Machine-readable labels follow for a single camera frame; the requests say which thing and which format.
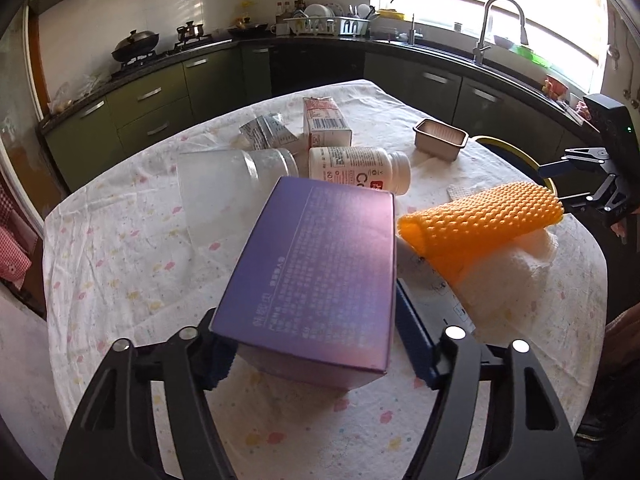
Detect white pill bottle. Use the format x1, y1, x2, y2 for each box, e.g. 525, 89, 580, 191
308, 146, 411, 195

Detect purple cardboard box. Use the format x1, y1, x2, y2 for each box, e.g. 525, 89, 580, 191
209, 177, 396, 390

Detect white dish rack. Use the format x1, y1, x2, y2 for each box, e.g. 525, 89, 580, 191
284, 16, 370, 38

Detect chrome kitchen faucet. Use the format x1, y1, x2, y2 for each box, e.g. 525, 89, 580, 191
472, 0, 530, 66

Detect black wok with lid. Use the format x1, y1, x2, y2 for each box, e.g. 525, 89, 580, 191
112, 29, 160, 63

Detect white paper towel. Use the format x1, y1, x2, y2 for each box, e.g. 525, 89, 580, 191
454, 229, 559, 325

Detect red checkered cloth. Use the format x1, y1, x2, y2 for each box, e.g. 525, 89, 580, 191
0, 180, 39, 290

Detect orange foam net sleeve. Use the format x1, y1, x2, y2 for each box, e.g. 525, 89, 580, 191
398, 181, 564, 284

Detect person right hand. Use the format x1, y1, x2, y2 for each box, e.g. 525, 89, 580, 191
611, 219, 628, 244

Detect pink white carton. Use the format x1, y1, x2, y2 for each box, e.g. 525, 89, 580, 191
303, 96, 352, 148

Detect floral white tablecloth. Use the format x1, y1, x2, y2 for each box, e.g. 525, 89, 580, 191
43, 80, 608, 479

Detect gas stove burner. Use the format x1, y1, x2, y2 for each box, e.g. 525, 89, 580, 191
177, 21, 205, 44

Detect crumpled grey foil packet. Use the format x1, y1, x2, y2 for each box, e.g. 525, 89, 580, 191
240, 114, 302, 153

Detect yellow rimmed trash bin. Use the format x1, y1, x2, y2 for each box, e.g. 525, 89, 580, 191
473, 136, 558, 195

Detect green kitchen cabinets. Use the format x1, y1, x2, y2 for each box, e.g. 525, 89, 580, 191
39, 38, 600, 192

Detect clear plastic cup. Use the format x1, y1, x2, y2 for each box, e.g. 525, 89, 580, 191
177, 148, 298, 248

